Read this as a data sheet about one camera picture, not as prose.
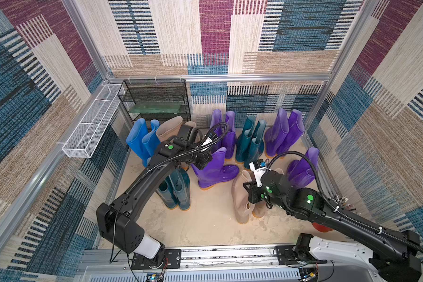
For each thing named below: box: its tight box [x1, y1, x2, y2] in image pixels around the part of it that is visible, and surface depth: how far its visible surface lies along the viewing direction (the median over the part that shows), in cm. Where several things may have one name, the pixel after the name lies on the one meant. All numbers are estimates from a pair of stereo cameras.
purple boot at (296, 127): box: [277, 109, 305, 157], surface depth 93 cm
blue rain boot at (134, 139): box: [125, 118, 149, 168], surface depth 85 cm
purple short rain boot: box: [190, 147, 240, 190], surface depth 88 cm
